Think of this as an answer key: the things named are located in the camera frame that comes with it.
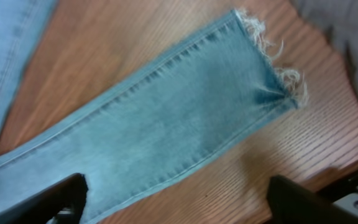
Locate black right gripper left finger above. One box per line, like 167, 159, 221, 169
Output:
0, 173, 88, 224

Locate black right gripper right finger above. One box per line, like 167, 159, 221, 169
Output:
267, 175, 358, 224

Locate light blue denim jeans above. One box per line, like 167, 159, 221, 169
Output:
0, 1, 308, 223

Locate grey folded garment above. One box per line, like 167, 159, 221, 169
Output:
291, 0, 358, 99

